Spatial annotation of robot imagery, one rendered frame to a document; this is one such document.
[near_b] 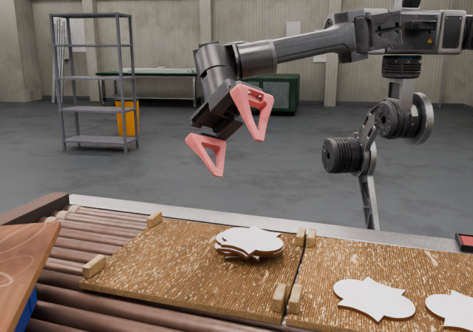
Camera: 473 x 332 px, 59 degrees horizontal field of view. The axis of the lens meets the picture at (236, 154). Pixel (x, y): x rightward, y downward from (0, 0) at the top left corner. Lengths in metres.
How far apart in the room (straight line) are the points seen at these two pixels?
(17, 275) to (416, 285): 0.72
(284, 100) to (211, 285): 8.62
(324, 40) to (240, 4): 10.84
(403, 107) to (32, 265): 1.32
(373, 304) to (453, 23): 1.16
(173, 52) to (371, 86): 5.40
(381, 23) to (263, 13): 10.64
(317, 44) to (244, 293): 0.51
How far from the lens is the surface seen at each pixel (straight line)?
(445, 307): 0.87
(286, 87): 9.36
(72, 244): 1.15
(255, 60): 0.68
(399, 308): 0.84
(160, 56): 12.25
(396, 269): 0.98
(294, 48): 0.85
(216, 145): 0.66
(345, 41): 0.95
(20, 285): 0.74
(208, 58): 0.68
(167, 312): 0.83
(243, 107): 0.57
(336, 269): 0.95
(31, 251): 0.84
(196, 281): 0.89
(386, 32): 1.02
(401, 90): 1.65
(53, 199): 1.39
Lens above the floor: 1.38
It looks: 14 degrees down
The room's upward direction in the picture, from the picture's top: straight up
